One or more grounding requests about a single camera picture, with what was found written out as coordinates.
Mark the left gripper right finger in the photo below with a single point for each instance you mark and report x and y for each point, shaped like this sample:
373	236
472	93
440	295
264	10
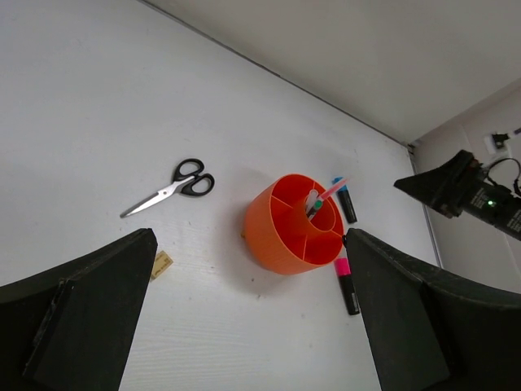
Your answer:
430	329

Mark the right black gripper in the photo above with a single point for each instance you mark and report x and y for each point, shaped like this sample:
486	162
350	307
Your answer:
462	183

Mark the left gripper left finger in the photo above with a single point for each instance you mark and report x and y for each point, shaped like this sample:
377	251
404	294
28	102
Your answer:
71	327

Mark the pink capped black highlighter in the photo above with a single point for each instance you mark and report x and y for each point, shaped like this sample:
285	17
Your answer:
343	271

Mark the blue capped black highlighter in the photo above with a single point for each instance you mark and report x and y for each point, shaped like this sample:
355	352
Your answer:
345	201

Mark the small tan eraser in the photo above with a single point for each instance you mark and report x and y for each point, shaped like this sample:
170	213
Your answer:
161	263

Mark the pink translucent pen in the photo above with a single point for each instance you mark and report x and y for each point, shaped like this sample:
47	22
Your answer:
338	183

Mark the black clear gel pen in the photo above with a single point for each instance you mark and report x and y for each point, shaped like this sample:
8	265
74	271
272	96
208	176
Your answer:
316	207

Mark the orange round compartment organizer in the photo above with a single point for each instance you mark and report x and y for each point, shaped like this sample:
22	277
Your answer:
281	237

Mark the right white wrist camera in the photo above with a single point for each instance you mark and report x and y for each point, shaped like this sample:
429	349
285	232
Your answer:
497	143

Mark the black handled scissors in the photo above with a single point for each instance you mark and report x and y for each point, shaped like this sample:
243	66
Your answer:
189	179

